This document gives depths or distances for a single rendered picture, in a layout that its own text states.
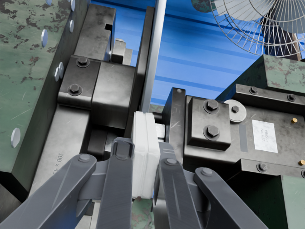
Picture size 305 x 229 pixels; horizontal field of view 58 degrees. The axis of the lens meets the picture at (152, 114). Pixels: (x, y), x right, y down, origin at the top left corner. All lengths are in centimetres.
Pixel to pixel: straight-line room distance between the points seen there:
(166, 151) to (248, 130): 47
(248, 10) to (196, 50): 124
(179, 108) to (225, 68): 181
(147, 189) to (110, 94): 33
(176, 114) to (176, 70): 167
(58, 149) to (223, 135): 31
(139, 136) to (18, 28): 35
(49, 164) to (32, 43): 18
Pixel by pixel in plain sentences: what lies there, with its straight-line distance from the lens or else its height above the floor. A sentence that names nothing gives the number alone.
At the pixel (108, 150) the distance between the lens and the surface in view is 56.
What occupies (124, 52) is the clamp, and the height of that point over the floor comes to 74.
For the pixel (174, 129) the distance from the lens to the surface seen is 58.
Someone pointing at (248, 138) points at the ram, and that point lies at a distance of 62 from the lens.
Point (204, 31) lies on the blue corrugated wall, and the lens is 264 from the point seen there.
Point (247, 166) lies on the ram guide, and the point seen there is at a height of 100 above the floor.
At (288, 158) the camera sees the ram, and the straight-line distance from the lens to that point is 65.
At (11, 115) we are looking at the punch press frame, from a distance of 40.
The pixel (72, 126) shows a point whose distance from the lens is 48.
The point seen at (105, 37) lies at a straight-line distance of 59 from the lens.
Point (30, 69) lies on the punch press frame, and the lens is 43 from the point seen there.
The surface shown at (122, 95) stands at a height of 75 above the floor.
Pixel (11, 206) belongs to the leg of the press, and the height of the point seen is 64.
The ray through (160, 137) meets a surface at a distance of 62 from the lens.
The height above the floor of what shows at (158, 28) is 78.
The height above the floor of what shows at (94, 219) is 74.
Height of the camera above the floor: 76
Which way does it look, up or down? 6 degrees up
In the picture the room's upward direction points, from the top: 100 degrees clockwise
